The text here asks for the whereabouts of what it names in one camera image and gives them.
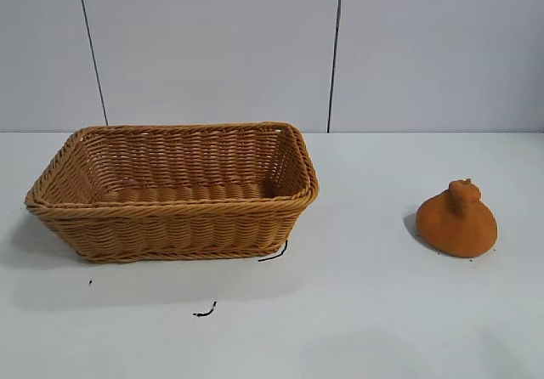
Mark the woven wicker rectangular basket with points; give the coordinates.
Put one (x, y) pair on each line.
(178, 226)

